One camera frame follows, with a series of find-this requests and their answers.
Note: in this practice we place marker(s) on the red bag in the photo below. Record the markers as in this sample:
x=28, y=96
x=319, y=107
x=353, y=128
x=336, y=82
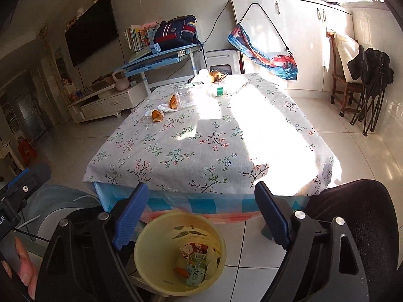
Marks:
x=26, y=151

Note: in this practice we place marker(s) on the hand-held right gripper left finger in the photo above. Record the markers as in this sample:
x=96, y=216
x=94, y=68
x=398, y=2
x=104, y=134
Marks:
x=130, y=217

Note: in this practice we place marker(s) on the grey-green cushion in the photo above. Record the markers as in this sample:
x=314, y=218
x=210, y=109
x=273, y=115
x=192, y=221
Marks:
x=59, y=204

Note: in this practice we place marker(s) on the black office chair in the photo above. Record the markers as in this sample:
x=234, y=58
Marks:
x=352, y=226

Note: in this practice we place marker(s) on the wooden chair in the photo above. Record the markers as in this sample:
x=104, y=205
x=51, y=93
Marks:
x=340, y=89

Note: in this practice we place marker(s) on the row of books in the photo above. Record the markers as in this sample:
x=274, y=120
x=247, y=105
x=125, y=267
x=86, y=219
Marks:
x=137, y=39

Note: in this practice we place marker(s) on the fruit bowl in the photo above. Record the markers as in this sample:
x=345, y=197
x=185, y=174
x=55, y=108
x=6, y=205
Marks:
x=218, y=76

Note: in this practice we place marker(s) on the blue milk carton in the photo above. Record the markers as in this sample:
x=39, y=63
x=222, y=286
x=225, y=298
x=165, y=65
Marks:
x=195, y=272

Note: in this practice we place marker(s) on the person's left hand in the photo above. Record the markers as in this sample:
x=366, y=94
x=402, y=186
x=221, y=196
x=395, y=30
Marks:
x=26, y=267

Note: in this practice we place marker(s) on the white cabinet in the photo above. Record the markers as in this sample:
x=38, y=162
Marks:
x=311, y=37

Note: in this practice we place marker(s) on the table with floral cloth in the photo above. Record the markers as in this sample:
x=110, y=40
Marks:
x=204, y=138

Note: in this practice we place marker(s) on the clear bottle with green label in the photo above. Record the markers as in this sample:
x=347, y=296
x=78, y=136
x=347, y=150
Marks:
x=217, y=92

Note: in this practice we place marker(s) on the cream television stand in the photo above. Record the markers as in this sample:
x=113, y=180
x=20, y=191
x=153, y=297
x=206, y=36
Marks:
x=107, y=103

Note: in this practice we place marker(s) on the blue study desk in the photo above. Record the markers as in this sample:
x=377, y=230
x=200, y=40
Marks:
x=157, y=59

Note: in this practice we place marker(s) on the wall television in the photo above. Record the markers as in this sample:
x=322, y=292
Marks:
x=91, y=30

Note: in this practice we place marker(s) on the black folding chair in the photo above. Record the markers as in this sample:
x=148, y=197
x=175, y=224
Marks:
x=374, y=69

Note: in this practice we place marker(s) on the white cloth on chair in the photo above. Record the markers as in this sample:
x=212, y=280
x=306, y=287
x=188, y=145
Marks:
x=344, y=56

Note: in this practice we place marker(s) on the dark striped backpack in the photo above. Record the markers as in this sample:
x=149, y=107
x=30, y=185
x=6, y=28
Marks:
x=174, y=33

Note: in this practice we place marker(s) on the red snack wrapper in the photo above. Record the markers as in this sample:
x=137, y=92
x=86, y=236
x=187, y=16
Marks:
x=193, y=248

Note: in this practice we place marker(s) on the clear plastic container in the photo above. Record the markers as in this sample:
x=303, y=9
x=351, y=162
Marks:
x=187, y=96

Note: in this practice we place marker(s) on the pink plush toy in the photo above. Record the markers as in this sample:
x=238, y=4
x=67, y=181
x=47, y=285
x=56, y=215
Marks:
x=150, y=25

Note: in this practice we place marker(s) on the white plush toy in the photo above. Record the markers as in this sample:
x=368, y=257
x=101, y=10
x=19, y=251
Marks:
x=80, y=12

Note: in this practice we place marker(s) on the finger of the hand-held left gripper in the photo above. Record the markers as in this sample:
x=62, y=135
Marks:
x=30, y=182

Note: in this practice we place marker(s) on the colourful printed hanging bag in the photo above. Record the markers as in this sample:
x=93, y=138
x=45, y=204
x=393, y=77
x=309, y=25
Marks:
x=267, y=58

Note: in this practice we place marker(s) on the beige kettlebell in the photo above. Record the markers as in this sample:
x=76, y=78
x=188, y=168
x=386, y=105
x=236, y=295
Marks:
x=121, y=81

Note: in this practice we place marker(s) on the yellow plastic bin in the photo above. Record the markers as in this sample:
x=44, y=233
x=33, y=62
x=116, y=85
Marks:
x=157, y=258

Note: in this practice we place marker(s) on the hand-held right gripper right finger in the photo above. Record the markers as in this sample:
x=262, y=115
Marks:
x=274, y=214

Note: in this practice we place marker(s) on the white crumpled tissue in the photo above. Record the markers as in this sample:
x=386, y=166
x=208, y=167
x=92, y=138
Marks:
x=163, y=108

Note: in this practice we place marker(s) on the blue checked undercloth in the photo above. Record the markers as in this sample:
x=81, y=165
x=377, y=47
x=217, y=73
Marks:
x=195, y=204

